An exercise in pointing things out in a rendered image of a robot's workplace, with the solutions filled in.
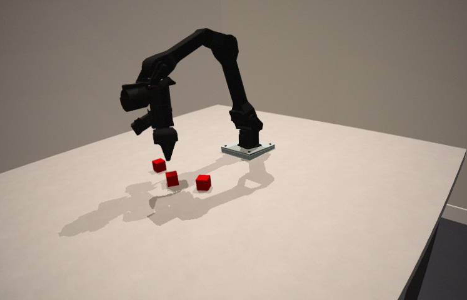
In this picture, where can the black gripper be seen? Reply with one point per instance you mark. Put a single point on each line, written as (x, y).
(163, 134)

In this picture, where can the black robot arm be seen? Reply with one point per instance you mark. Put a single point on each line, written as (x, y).
(159, 66)

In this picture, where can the red cube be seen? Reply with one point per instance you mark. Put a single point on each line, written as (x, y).
(203, 183)
(172, 178)
(159, 165)

